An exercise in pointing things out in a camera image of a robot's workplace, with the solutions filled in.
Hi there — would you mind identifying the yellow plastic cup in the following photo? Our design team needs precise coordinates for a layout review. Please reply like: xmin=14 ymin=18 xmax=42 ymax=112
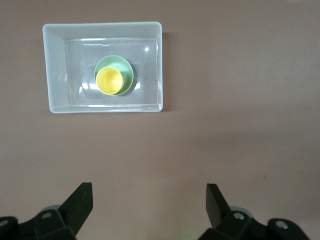
xmin=95 ymin=66 xmax=124 ymax=95

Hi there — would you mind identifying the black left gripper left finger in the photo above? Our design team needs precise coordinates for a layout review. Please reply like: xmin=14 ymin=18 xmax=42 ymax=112
xmin=0 ymin=182 xmax=94 ymax=240

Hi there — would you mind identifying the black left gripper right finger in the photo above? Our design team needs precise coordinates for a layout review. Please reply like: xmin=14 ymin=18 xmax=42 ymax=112
xmin=197 ymin=183 xmax=309 ymax=240

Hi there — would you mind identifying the light green plastic cup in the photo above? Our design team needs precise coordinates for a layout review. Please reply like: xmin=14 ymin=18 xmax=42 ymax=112
xmin=93 ymin=55 xmax=135 ymax=97

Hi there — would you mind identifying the translucent white plastic box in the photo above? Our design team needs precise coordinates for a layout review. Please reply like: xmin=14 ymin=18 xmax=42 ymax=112
xmin=41 ymin=21 xmax=164 ymax=115

